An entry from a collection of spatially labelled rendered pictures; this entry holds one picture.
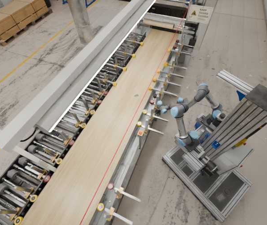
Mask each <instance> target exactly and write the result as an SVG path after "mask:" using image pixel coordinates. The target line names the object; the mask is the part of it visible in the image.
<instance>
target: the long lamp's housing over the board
mask: <svg viewBox="0 0 267 225"><path fill-rule="evenodd" d="M154 1H155V0H145V1H144V2H143V3H142V4H141V5H140V6H139V7H138V9H137V10H136V11H135V12H134V13H133V14H132V15H131V18H129V19H128V20H127V21H126V22H125V23H124V25H123V26H122V27H121V28H120V29H119V30H118V31H117V33H116V34H115V35H114V36H113V37H112V38H111V39H110V40H109V42H108V43H107V44H106V45H105V46H104V47H103V48H102V49H101V50H100V51H99V53H98V54H97V55H96V56H95V57H94V58H93V59H92V61H91V62H90V63H89V64H88V65H87V66H86V67H85V69H84V70H83V71H82V72H81V73H80V74H79V75H78V77H77V78H76V79H75V80H74V81H73V82H72V83H71V85H70V86H69V87H68V88H67V89H66V90H65V91H64V92H63V93H62V94H61V96H60V97H59V98H58V99H57V100H56V101H55V102H54V104H53V105H52V106H51V107H50V108H49V109H48V110H47V112H46V113H45V114H44V115H43V116H42V117H41V118H40V120H39V121H38V122H37V123H36V124H35V125H34V126H33V127H34V128H35V127H38V128H39V130H40V131H42V132H45V133H47V134H49V135H50V134H51V133H50V132H49V131H50V130H51V129H52V127H53V126H54V125H55V124H56V123H57V121H58V120H59V119H60V117H61V116H62V115H63V114H64V112H65V111H66V110H67V109H68V108H69V106H70V105H71V104H72V103H73V101H74V100H75V99H76V98H77V96H78V95H79V94H80V93H81V91H82V90H83V89H84V87H85V86H86V85H87V84H88V83H89V81H90V80H91V79H92V78H93V77H94V75H95V74H96V73H97V71H98V70H99V69H100V68H101V66H102V65H103V64H104V63H105V62H106V60H107V59H108V58H109V57H110V55H111V54H112V53H113V52H114V50H115V49H116V48H117V47H118V45H119V44H120V43H121V41H122V40H123V39H124V38H125V37H126V36H127V34H128V33H129V32H130V31H131V29H132V28H133V27H134V25H135V24H136V23H137V22H138V20H139V19H140V18H141V17H142V16H143V14H144V13H145V12H146V11H147V9H148V8H149V7H150V6H151V4H152V3H153V2H154Z"/></svg>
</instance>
